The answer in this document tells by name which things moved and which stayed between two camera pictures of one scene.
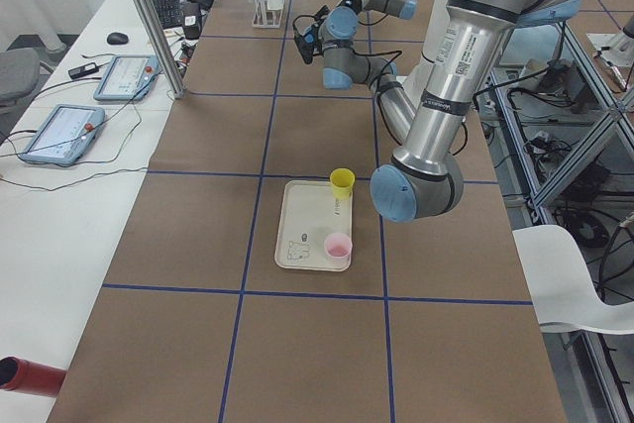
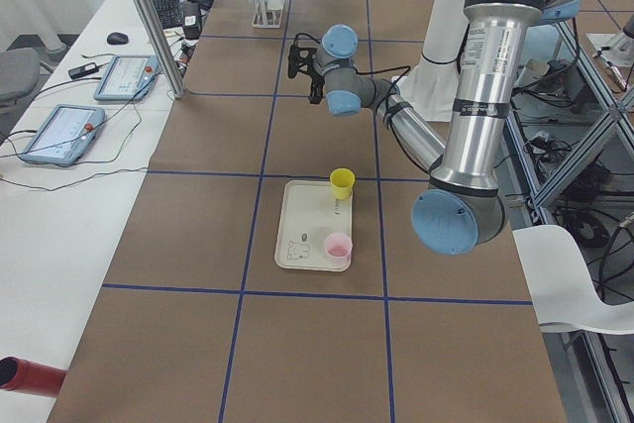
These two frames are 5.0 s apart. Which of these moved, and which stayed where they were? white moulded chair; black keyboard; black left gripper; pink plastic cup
Moved: black left gripper
Stayed: pink plastic cup; white moulded chair; black keyboard
